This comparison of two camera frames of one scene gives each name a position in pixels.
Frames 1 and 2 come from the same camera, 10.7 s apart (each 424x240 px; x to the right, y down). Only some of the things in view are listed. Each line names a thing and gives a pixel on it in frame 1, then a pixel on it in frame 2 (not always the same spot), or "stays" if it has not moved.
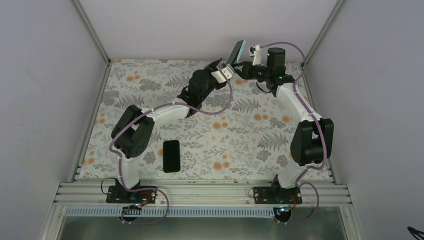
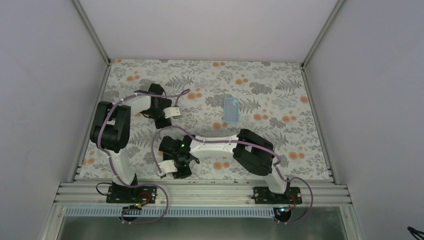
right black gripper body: [254, 75] -> [187, 171]
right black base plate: [274, 195] stays
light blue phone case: [236, 52] -> [231, 110]
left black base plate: [113, 196] stays
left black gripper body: [208, 88] -> [153, 113]
